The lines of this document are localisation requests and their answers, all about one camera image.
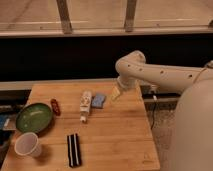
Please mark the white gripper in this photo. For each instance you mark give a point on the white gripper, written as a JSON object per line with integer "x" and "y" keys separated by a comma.
{"x": 125, "y": 83}

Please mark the red pepper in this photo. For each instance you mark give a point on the red pepper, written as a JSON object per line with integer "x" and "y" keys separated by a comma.
{"x": 55, "y": 107}

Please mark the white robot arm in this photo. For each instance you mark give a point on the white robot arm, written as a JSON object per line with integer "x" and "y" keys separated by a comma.
{"x": 192, "y": 138}

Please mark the green ceramic bowl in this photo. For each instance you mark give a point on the green ceramic bowl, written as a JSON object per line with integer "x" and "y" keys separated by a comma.
{"x": 34, "y": 118}

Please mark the blue sponge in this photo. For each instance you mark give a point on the blue sponge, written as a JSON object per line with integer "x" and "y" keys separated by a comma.
{"x": 98, "y": 100}

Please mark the white bottle with label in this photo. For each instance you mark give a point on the white bottle with label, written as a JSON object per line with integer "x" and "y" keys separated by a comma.
{"x": 85, "y": 106}

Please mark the white plastic cup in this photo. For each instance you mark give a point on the white plastic cup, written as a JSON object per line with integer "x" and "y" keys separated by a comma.
{"x": 28, "y": 144}

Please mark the right wooden post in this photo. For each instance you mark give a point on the right wooden post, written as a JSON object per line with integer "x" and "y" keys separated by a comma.
{"x": 130, "y": 15}

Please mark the wooden post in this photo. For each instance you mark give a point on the wooden post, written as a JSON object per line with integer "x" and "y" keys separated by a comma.
{"x": 64, "y": 16}
{"x": 130, "y": 15}

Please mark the left wooden post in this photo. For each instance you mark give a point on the left wooden post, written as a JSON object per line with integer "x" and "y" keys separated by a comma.
{"x": 64, "y": 16}

